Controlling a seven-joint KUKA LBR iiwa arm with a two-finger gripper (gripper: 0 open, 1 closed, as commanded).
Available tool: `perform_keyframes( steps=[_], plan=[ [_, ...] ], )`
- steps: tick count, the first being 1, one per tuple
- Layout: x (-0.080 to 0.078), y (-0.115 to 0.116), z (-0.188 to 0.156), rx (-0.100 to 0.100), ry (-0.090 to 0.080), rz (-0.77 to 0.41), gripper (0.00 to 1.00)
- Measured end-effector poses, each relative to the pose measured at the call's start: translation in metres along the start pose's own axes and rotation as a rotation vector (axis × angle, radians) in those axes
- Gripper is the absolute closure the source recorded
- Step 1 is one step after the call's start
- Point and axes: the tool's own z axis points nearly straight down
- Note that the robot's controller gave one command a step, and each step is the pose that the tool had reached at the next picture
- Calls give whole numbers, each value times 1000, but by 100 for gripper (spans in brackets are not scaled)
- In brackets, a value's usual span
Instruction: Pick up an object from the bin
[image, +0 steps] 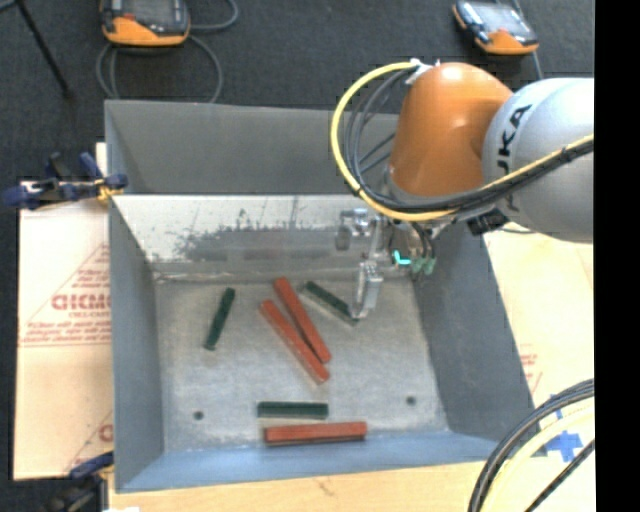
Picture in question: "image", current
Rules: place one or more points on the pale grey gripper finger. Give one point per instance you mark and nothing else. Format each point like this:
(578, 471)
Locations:
(375, 295)
(361, 295)

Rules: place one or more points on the dark green flat block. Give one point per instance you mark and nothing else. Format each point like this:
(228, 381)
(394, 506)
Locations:
(292, 410)
(327, 301)
(220, 320)

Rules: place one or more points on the grey metal bin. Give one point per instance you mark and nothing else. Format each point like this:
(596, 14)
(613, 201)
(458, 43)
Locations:
(260, 365)

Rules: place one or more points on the red-brown flat block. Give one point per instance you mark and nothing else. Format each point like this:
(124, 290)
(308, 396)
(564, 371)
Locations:
(292, 342)
(302, 320)
(315, 433)

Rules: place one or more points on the brown cardboard board, red print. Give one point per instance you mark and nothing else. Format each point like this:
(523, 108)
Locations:
(60, 350)

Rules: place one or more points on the black cylinder on white bracket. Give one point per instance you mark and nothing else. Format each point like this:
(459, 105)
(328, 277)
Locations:
(487, 222)

